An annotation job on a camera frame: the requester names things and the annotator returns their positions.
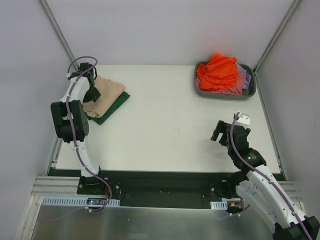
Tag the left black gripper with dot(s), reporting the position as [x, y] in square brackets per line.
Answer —
[91, 92]

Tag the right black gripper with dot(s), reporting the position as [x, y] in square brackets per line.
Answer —
[225, 134]

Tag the beige t shirt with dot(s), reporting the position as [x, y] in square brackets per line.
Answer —
[109, 92]

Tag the green t shirt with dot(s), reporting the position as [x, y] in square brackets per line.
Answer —
[115, 106]

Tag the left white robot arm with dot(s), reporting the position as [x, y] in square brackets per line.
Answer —
[71, 123]

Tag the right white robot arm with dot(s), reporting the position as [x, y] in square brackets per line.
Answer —
[258, 187]

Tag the pink t shirt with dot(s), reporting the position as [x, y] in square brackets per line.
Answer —
[234, 91]

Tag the orange t shirt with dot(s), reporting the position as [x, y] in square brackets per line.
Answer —
[220, 73]

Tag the lavender t shirt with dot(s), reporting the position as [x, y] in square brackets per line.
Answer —
[244, 78]

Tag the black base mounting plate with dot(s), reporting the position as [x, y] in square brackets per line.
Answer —
[150, 189]

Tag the right white cable duct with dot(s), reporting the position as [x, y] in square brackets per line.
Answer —
[226, 204]

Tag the white cable duct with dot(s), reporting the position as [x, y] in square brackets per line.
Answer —
[74, 201]
[226, 204]

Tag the front aluminium rail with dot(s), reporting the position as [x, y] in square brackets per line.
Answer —
[68, 186]

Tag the left aluminium frame post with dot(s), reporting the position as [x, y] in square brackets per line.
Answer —
[58, 32]

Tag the aluminium frame post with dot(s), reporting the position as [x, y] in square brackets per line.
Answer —
[277, 34]
[58, 32]

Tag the left white cable duct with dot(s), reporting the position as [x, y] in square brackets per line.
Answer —
[74, 201]

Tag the right aluminium frame post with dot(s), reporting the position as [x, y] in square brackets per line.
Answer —
[277, 34]

